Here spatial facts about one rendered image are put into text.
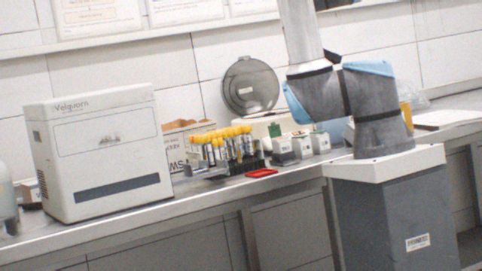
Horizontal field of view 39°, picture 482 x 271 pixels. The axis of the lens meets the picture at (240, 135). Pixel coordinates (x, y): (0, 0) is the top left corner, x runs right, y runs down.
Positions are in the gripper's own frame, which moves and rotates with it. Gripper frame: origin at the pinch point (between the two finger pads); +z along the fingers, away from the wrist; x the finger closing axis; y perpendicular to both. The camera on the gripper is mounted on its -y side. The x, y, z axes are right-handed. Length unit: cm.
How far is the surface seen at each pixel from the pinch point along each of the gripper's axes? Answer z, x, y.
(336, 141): 13.2, 2.1, -2.1
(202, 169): 10, 16, 47
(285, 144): 9.4, 11.0, 19.7
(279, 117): 3.9, -13.4, 8.6
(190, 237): 43, -47, 36
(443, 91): 13, -57, -93
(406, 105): 6.1, 10.2, -23.7
